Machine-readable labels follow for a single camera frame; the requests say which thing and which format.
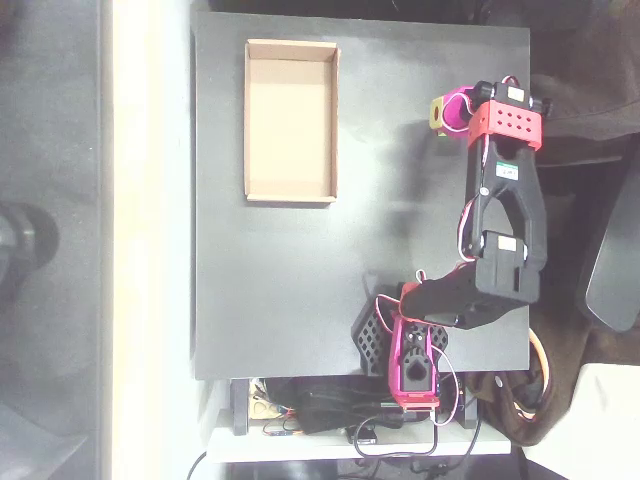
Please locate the brown jacket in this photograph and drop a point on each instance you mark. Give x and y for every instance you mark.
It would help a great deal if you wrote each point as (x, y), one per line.
(585, 75)

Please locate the white shelf board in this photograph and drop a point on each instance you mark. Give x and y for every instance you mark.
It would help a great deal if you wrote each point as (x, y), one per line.
(300, 447)

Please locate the shallow cardboard box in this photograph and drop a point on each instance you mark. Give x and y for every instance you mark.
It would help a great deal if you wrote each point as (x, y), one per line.
(290, 125)

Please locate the magenta gripper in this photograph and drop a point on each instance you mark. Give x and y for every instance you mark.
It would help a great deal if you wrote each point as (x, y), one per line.
(457, 108)

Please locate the small black adapter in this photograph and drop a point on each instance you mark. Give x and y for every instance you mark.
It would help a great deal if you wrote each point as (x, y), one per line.
(365, 436)

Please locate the black clamp post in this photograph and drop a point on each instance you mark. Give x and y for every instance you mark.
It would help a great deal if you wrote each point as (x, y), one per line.
(240, 405)
(470, 407)

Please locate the black honeycomb arm base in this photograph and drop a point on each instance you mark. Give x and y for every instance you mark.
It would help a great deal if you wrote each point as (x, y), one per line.
(370, 340)

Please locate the white cloth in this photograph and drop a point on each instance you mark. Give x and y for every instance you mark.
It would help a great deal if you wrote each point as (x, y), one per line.
(610, 425)

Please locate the black red pink robot arm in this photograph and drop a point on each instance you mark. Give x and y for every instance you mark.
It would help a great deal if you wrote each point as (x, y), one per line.
(505, 200)

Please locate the grey office chair armrest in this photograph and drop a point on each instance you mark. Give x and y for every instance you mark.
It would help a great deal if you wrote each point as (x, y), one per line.
(615, 280)

